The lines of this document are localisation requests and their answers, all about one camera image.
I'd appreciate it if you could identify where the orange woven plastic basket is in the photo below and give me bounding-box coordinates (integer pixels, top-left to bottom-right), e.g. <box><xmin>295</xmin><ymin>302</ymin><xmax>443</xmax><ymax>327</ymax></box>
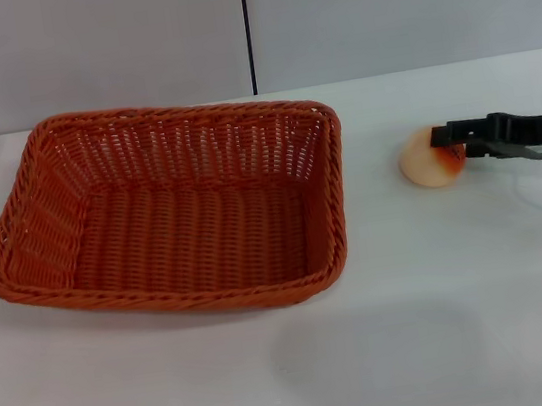
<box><xmin>0</xmin><ymin>75</ymin><xmax>366</xmax><ymax>348</ymax></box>

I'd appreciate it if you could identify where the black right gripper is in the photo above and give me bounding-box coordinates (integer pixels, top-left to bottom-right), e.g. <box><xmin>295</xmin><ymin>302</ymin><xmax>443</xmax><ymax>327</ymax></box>
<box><xmin>426</xmin><ymin>105</ymin><xmax>542</xmax><ymax>176</ymax></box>

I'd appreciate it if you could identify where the peach-coloured round fruit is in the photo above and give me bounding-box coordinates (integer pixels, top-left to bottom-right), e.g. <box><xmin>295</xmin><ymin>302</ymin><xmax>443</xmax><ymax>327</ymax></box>
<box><xmin>393</xmin><ymin>121</ymin><xmax>471</xmax><ymax>193</ymax></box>

